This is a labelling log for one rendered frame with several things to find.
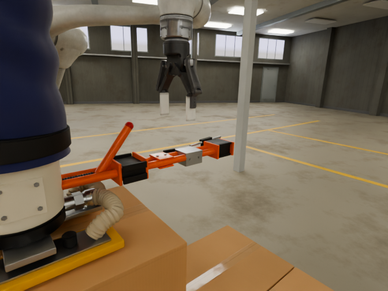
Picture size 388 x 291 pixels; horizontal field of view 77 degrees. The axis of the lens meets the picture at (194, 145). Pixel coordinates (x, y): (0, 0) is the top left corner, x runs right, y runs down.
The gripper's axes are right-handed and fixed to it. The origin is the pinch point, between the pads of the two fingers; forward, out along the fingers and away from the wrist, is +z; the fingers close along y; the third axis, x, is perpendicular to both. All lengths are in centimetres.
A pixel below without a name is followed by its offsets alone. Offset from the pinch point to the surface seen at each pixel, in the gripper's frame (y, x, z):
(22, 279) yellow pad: 14, -43, 24
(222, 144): 2.8, 17.1, 11.6
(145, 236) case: 12.6, -18.1, 27.4
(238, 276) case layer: 8, 25, 68
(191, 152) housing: 2.5, 4.1, 12.3
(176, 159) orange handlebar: 2.5, -1.9, 13.2
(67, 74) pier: -1256, 248, -19
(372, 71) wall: -317, 1251, -50
